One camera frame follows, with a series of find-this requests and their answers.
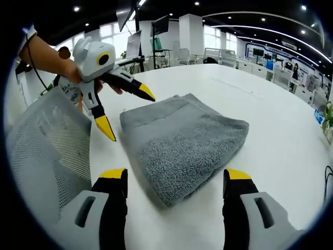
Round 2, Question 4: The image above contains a row of white desks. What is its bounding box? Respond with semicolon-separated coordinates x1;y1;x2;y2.
236;58;330;105

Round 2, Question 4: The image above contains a white patterned object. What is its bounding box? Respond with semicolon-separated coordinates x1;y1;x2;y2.
53;75;84;110

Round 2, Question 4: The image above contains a white table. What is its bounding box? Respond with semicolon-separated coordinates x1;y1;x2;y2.
83;64;332;250

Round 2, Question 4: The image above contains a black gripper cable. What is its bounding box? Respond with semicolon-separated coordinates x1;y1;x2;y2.
25;33;53;91

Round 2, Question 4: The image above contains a row of white office chairs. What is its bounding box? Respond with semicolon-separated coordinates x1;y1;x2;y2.
176;46;237;69

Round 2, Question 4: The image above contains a black monitor on stand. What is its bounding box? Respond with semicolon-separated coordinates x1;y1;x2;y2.
150;15;170;69

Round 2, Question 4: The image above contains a blue tissue pack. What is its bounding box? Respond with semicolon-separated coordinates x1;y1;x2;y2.
314;109;325;126

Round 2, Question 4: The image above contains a coiled black cable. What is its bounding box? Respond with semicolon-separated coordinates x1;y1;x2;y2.
322;165;333;204

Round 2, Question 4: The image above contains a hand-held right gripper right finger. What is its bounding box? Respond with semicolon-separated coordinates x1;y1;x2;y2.
222;168;308;250

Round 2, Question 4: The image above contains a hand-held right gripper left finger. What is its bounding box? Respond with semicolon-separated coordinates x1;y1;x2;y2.
56;168;129;250

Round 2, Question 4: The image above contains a grey towel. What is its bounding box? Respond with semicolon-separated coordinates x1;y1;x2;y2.
119;93;250;208

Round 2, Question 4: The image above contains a green potted plant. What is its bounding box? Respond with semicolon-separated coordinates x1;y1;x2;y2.
321;101;333;143

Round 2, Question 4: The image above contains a black metal frame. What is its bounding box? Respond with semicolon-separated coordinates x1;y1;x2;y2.
114;56;146;76

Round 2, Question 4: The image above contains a blue wall display panel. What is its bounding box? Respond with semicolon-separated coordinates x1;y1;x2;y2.
244;39;333;91

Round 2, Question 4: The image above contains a grey mesh chair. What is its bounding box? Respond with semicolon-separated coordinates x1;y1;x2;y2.
6;87;92;227

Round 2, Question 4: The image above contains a person's left hand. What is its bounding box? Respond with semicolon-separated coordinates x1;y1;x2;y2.
58;58;123;96

